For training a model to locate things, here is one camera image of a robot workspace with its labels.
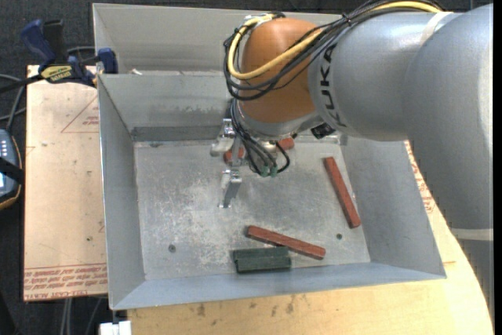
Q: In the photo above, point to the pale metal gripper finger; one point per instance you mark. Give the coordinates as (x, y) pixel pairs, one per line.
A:
(231, 192)
(225, 181)

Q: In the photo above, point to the grey metal bin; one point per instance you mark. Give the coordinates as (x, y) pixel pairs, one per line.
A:
(188, 188)

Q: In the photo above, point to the dark green flat block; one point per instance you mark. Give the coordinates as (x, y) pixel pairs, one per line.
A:
(259, 252)
(264, 264)

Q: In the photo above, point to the black cylinder on white bracket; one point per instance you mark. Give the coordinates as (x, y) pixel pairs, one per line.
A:
(322, 130)

